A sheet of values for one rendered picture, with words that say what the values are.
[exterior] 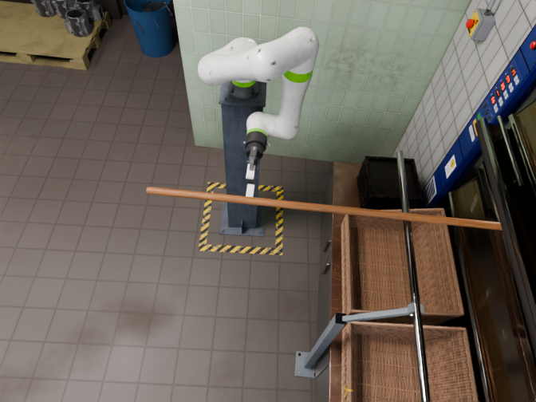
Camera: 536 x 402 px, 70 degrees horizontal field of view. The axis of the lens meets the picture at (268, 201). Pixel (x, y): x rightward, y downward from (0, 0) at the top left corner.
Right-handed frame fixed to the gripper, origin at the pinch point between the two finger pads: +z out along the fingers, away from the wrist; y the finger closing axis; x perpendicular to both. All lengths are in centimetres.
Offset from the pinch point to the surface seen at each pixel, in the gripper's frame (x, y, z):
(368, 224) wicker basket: -65, 57, -23
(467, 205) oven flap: -100, 19, -16
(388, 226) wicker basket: -76, 56, -23
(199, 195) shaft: 18.8, -0.1, 7.0
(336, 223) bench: -48, 62, -24
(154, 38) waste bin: 114, 98, -226
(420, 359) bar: -62, 2, 59
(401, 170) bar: -64, 2, -19
